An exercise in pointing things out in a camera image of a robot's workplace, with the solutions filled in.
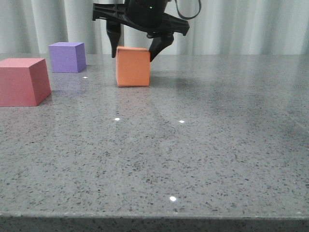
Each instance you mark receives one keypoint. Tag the pale green curtain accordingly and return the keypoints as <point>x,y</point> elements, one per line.
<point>234,27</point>

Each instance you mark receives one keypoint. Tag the purple foam block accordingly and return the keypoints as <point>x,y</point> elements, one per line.
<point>67,57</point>

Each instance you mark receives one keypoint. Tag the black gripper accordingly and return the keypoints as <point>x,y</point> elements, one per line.
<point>144,15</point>

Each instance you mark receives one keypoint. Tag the red foam block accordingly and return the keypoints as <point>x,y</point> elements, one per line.
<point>23,82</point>

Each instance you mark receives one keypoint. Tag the orange foam block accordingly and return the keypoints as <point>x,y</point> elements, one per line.
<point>132,67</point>

